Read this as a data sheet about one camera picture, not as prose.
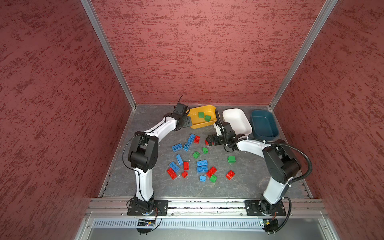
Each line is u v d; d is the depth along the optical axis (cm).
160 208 74
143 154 52
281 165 49
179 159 89
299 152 45
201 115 114
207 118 110
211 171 85
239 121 111
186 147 95
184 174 85
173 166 87
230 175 85
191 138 100
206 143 97
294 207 76
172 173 85
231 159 91
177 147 95
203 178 82
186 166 87
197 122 105
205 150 92
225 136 74
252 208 74
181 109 77
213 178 82
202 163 90
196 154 92
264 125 111
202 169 88
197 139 100
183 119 90
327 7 71
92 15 74
